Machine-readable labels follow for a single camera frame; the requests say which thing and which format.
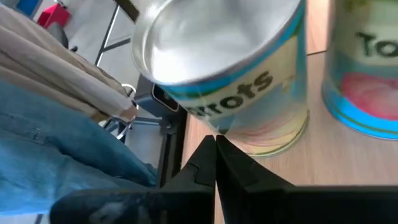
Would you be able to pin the black aluminium table frame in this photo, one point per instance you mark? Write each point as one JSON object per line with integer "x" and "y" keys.
{"x": 171, "y": 149}

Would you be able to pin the yellow carrots can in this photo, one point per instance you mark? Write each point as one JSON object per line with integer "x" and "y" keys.
{"x": 248, "y": 102}

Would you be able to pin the black frame shelf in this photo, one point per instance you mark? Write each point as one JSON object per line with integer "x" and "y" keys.
{"x": 127, "y": 9}

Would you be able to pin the grey camera box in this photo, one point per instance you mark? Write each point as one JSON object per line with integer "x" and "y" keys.
{"x": 146, "y": 99}

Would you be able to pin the blue box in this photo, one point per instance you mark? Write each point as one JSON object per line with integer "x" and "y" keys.
{"x": 28, "y": 6}

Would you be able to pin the blue tomatoes can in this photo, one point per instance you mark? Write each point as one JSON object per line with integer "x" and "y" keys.
{"x": 363, "y": 93}

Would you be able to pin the thin black stand frame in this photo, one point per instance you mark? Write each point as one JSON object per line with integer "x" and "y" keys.
{"x": 107, "y": 35}

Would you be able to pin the person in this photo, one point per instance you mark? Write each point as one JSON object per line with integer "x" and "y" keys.
{"x": 62, "y": 149}

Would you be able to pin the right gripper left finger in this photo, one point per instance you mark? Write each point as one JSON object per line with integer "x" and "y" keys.
{"x": 155, "y": 205}

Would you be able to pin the red box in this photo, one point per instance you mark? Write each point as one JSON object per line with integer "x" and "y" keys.
{"x": 54, "y": 15}

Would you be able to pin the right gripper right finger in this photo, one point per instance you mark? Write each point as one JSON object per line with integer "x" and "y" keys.
{"x": 280, "y": 205}

